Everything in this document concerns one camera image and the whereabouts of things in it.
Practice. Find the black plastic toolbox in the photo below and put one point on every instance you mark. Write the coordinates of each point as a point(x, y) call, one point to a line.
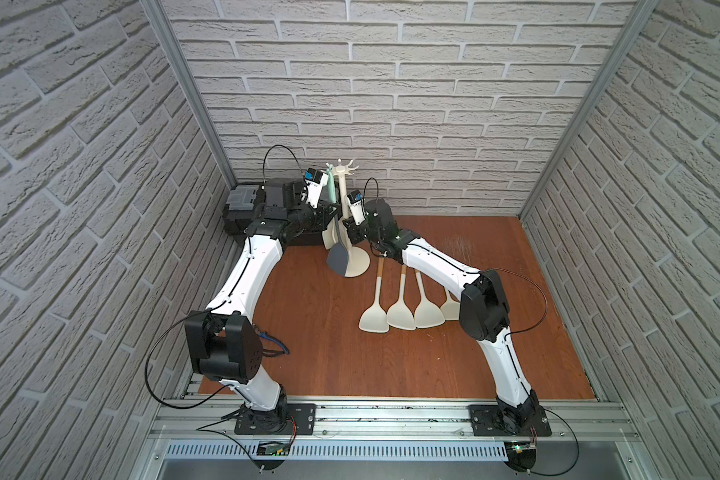
point(246, 207)

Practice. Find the cream spatula wooden handle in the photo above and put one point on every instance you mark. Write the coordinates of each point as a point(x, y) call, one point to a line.
point(374, 318)
point(399, 315)
point(426, 314)

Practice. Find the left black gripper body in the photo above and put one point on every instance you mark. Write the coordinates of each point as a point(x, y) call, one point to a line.
point(325, 216)

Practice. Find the cream utensil rack stand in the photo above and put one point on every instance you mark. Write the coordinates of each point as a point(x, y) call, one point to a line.
point(359, 260)

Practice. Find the aluminium mounting rail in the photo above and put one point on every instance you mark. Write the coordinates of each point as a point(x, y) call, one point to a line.
point(414, 419)

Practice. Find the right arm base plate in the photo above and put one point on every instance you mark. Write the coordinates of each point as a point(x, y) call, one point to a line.
point(493, 420)

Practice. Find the cream spatula mint handle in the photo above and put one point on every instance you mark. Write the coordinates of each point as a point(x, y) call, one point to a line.
point(450, 308)

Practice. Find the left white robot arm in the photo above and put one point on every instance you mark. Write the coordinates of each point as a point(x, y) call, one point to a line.
point(223, 342)

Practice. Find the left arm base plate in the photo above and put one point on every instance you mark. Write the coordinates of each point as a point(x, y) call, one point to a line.
point(293, 418)

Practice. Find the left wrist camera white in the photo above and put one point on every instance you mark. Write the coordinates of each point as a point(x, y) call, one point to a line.
point(315, 180)

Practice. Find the blue handled pliers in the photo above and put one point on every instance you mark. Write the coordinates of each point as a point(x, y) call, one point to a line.
point(280, 348)

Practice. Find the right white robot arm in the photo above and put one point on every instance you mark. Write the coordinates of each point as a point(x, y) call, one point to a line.
point(484, 308)

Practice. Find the grey spatula mint handle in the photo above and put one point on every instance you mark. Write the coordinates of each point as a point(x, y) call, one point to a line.
point(338, 255)

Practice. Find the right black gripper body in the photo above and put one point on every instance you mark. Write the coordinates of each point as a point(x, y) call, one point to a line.
point(358, 233)

